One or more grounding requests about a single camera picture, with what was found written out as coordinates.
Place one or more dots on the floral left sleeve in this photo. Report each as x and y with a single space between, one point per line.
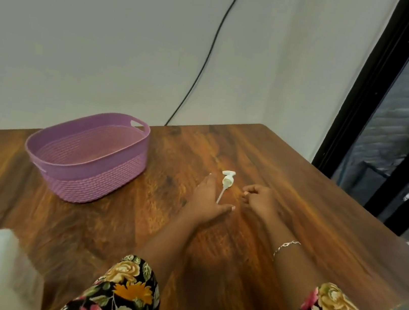
122 294

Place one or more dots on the person's left hand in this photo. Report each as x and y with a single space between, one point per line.
203 204

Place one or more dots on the purple plastic woven-look basket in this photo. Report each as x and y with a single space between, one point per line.
82 177

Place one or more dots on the person's right hand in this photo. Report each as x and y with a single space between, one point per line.
263 204

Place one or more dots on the person's right forearm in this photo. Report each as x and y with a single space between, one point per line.
288 257

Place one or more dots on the person's left thumb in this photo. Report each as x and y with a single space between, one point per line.
225 210

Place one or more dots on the person's right fingers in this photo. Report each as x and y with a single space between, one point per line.
252 192

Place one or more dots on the white pump dispenser head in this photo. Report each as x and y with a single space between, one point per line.
226 182

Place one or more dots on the person's left forearm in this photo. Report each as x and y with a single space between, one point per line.
172 244

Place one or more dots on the black window frame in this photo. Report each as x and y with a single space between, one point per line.
367 89

